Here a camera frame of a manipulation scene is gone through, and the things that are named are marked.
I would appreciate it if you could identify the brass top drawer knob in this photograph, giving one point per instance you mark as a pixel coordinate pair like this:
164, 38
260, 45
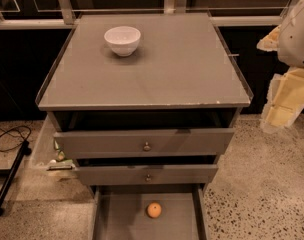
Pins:
146, 147

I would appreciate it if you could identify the clear plastic side bin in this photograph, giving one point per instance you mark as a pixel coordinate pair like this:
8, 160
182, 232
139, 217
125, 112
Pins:
46, 155

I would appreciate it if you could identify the metal window frame rail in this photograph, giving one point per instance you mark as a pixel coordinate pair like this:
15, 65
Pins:
50, 14

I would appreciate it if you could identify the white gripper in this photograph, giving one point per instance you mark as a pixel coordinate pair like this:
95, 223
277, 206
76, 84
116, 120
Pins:
296, 39

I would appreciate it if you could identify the white ceramic bowl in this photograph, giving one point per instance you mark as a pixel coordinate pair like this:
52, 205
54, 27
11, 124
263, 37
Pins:
123, 40

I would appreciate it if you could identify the orange round fruit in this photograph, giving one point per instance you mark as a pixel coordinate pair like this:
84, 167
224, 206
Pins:
154, 210

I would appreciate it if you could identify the black stand bar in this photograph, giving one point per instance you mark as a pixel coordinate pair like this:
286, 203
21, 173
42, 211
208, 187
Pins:
9, 174

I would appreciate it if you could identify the grey middle drawer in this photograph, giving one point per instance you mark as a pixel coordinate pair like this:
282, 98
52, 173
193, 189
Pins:
135, 175

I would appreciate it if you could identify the grey top drawer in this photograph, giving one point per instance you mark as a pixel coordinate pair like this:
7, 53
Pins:
129, 143

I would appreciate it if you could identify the grey drawer cabinet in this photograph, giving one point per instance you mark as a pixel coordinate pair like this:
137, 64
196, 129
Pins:
181, 76

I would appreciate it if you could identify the grey drawer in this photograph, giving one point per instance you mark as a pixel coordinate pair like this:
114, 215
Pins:
135, 175
120, 213
129, 143

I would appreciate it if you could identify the grey bottom drawer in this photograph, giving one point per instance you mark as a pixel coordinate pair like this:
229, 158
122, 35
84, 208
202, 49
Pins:
120, 213

